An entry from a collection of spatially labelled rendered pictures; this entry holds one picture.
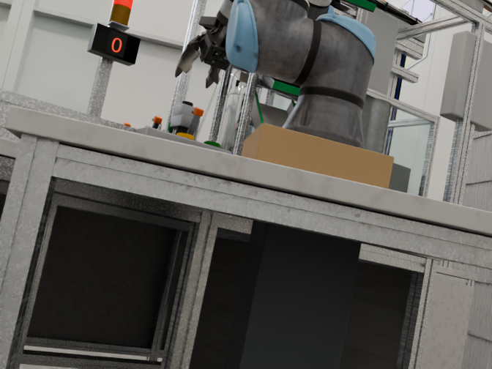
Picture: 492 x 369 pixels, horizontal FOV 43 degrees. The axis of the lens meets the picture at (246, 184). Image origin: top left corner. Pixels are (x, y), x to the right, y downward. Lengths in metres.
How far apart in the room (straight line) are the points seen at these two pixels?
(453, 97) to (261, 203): 2.39
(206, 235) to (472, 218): 0.69
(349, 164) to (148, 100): 8.75
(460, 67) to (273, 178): 2.45
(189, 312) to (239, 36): 0.63
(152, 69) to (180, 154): 9.03
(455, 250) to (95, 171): 0.48
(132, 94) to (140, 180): 8.92
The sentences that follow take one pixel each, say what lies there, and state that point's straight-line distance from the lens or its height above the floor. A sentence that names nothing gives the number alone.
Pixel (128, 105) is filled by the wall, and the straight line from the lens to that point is 9.67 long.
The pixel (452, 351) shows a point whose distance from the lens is 3.11.
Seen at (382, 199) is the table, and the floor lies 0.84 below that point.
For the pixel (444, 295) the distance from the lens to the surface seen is 3.01.
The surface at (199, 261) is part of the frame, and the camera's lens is 1.38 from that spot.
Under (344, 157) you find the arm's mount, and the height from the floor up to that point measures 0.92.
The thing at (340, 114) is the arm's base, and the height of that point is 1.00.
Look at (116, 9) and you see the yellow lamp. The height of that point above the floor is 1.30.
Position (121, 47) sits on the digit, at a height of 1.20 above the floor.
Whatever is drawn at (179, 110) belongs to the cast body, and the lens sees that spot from 1.62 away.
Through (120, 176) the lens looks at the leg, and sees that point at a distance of 0.79.
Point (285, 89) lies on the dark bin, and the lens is 1.71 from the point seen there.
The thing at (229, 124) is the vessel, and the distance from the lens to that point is 2.58.
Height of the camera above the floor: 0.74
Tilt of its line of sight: 6 degrees up
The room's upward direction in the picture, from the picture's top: 11 degrees clockwise
